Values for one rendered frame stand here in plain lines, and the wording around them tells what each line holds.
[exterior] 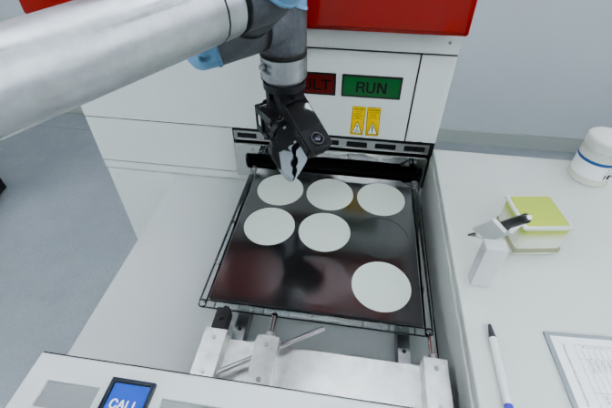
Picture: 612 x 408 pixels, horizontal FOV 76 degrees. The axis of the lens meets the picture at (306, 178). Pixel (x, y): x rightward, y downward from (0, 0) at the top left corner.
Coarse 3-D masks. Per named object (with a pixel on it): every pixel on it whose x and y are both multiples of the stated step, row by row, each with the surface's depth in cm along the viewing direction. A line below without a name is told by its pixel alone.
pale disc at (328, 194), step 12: (324, 180) 87; (336, 180) 87; (312, 192) 84; (324, 192) 84; (336, 192) 84; (348, 192) 84; (312, 204) 81; (324, 204) 81; (336, 204) 81; (348, 204) 81
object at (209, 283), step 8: (256, 168) 90; (248, 184) 85; (248, 192) 84; (240, 200) 81; (240, 208) 80; (232, 216) 78; (232, 224) 76; (232, 232) 75; (224, 240) 73; (224, 248) 72; (216, 256) 71; (224, 256) 71; (216, 264) 69; (216, 272) 68; (208, 280) 66; (208, 288) 65; (200, 296) 64; (208, 296) 64
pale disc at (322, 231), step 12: (312, 216) 78; (324, 216) 78; (336, 216) 78; (300, 228) 76; (312, 228) 76; (324, 228) 76; (336, 228) 76; (348, 228) 76; (312, 240) 73; (324, 240) 73; (336, 240) 73
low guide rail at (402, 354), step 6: (396, 336) 65; (402, 336) 64; (408, 336) 64; (396, 342) 64; (402, 342) 63; (408, 342) 63; (396, 348) 64; (402, 348) 63; (408, 348) 63; (396, 354) 63; (402, 354) 62; (408, 354) 62; (396, 360) 63; (402, 360) 61; (408, 360) 61
